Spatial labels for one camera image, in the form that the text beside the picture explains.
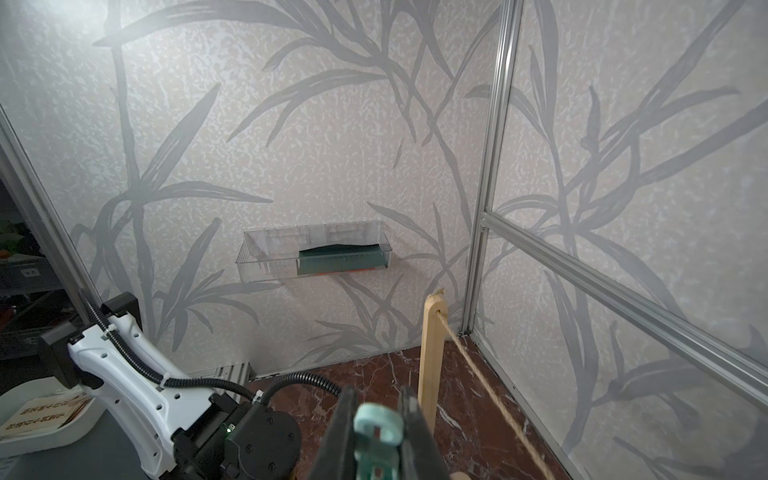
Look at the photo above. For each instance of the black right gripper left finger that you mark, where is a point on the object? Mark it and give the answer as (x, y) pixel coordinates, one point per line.
(335, 457)

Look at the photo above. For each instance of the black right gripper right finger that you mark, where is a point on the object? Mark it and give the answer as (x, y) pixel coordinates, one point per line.
(420, 438)

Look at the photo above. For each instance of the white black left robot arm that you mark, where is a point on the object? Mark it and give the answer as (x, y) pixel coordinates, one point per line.
(181, 427)

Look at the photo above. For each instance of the green clothespin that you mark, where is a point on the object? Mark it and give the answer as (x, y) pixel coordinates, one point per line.
(379, 432)

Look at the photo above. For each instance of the yellow plastic tray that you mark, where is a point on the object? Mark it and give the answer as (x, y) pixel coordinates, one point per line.
(12, 400)

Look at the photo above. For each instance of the wooden hanging rack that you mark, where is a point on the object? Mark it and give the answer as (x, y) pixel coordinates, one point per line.
(434, 334)

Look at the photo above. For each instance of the green book in shelf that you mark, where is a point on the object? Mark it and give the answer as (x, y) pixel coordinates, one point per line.
(340, 258)

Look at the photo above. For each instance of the clear acrylic wall shelf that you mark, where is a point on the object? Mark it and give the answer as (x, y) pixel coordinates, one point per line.
(272, 254)

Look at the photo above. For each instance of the cream postcard red text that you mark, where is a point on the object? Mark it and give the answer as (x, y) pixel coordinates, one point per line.
(45, 414)

